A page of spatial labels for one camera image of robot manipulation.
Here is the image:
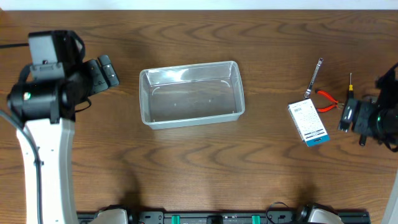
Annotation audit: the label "white blue cardboard box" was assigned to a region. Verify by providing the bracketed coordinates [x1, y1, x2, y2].
[287, 99, 330, 147]

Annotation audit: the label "clear plastic container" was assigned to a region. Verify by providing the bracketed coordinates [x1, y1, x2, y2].
[139, 61, 245, 129]

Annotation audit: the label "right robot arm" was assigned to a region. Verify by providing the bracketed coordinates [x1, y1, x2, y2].
[338, 65, 397, 153]

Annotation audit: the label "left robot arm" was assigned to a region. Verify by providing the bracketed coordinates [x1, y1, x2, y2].
[6, 30, 119, 223]

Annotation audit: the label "black yellow screwdriver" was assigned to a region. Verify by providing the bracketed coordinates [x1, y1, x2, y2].
[348, 73, 354, 98]

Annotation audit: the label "silver wrench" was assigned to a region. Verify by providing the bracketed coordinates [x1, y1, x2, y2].
[303, 58, 323, 100]

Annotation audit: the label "red handled pliers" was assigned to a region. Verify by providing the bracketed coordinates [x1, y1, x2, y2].
[315, 90, 345, 113]

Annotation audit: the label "small black handled hammer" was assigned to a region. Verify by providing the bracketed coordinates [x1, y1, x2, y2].
[359, 135, 367, 146]

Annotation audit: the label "black mounting rail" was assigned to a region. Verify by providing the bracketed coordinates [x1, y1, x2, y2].
[77, 210, 371, 224]

